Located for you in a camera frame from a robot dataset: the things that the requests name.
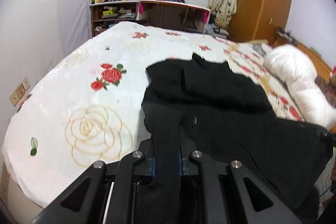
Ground black large garment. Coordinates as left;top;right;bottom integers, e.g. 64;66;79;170
135;55;333;223

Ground pile of clothes by curtain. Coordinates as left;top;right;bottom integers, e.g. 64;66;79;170
205;14;229;39

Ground floral rose bed blanket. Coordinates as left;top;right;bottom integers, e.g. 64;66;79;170
2;22;303;207

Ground wooden desk with white top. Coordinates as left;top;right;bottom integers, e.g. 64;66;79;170
136;0;211;34

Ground low wooden bookshelf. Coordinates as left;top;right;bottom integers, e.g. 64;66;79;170
89;1;139;37

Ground white duvet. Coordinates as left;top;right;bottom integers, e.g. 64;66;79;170
263;44;335;131

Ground wall power sockets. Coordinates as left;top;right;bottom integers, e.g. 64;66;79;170
9;77;31;106

